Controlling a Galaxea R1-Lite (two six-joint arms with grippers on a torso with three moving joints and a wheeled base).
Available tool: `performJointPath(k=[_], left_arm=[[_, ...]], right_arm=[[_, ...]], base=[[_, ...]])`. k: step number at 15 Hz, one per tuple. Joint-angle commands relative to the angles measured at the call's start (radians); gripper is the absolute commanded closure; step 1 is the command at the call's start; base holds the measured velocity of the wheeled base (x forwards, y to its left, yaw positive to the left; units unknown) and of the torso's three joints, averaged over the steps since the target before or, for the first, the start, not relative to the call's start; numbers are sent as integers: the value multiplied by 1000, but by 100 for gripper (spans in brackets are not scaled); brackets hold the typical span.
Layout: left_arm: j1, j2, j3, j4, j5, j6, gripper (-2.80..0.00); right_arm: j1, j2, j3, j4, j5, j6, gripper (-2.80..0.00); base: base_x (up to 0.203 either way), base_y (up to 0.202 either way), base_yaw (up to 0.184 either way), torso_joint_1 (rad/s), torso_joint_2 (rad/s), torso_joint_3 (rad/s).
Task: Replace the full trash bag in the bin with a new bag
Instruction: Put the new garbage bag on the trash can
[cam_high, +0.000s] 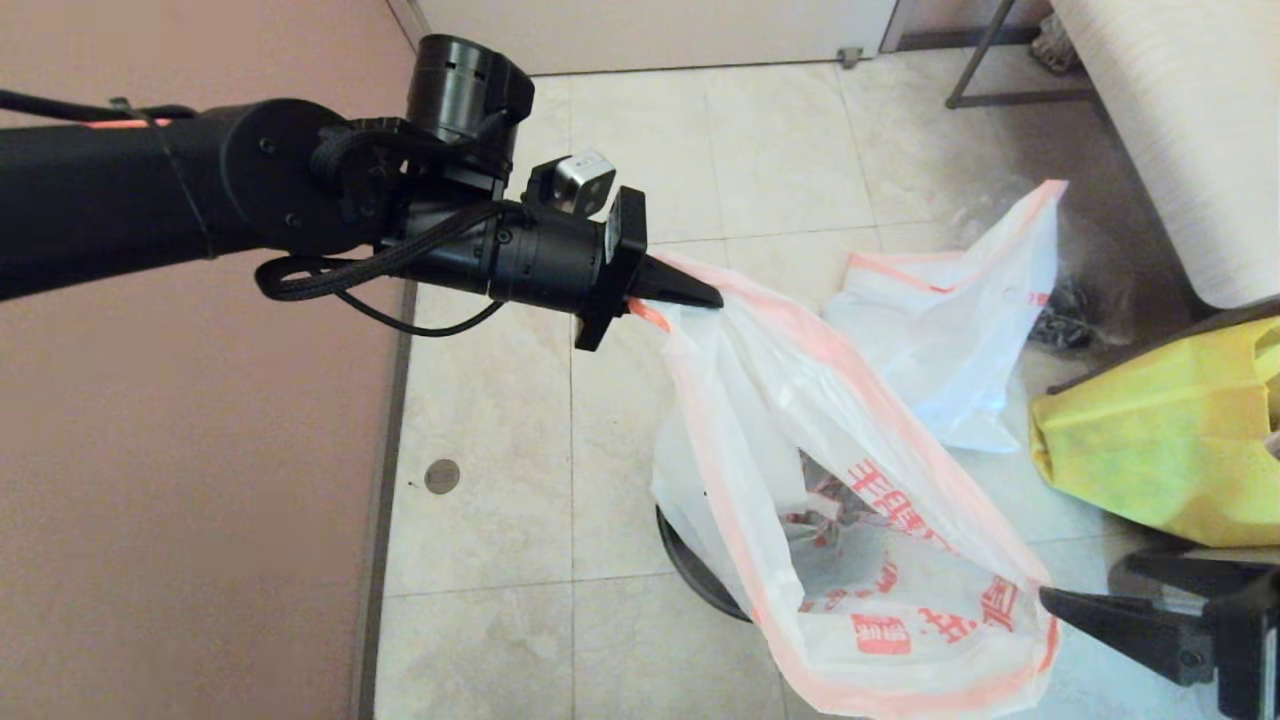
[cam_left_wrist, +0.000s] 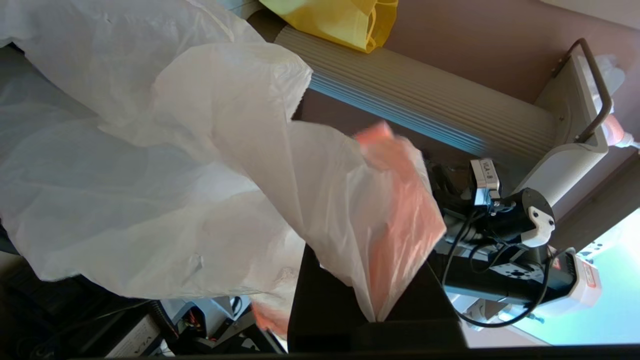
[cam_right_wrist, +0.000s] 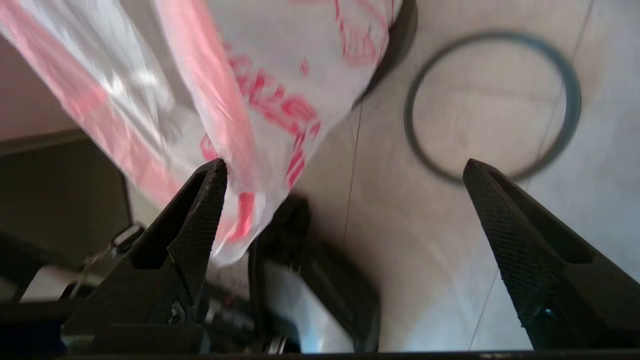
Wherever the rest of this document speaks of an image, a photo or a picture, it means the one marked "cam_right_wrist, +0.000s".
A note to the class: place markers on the black robot base chassis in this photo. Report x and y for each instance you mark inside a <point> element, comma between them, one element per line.
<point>325,280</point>

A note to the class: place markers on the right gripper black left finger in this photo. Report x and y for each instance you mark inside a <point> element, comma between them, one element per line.
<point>160,280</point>

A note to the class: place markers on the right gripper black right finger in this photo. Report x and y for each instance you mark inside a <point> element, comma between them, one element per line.
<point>550,280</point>

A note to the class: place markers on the black round trash bin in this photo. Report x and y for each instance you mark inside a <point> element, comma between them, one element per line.
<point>400,40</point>

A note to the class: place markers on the fresh white orange-printed bag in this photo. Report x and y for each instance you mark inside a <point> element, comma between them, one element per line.
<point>260,75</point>

